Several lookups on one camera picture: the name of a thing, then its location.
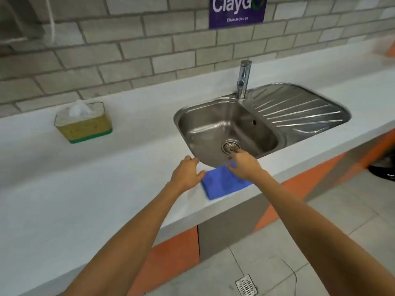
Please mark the person's right hand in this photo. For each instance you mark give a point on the person's right hand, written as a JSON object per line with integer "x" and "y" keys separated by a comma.
{"x": 245, "y": 166}

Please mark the person's left hand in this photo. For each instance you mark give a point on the person's left hand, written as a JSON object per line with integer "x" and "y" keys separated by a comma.
{"x": 185, "y": 175}

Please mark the person's right fingers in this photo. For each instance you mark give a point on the person's right fingers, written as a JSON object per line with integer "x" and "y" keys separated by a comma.
{"x": 237, "y": 156}

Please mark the person's left thumb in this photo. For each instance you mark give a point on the person's left thumb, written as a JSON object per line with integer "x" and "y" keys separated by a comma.
{"x": 200, "y": 176}

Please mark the person's left forearm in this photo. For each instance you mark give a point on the person's left forearm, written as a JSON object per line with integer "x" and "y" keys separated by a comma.
{"x": 129, "y": 240}

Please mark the person's right forearm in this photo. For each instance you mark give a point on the person's right forearm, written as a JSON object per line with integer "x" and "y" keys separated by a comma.
{"x": 317, "y": 234}

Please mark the sink drain strainer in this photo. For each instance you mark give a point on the sink drain strainer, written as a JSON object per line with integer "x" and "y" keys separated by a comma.
{"x": 231, "y": 147}

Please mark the blue microfiber cloth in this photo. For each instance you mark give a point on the blue microfiber cloth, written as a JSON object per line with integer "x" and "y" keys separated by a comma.
{"x": 220, "y": 183}

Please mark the stainless steel sink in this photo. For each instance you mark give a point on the stainless steel sink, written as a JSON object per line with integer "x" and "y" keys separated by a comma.
{"x": 259, "y": 123}

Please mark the chrome faucet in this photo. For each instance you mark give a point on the chrome faucet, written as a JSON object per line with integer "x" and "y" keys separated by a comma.
{"x": 243, "y": 78}

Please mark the metal floor drain grate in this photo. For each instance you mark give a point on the metal floor drain grate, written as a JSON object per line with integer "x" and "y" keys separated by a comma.
{"x": 246, "y": 285}

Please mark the clear tissue box green base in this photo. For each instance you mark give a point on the clear tissue box green base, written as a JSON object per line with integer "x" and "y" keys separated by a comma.
{"x": 83, "y": 121}

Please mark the black bin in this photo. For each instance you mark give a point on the black bin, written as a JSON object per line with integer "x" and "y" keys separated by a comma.
{"x": 384, "y": 168}

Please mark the purple wall sign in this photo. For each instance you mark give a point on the purple wall sign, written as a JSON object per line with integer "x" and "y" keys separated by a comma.
{"x": 237, "y": 10}

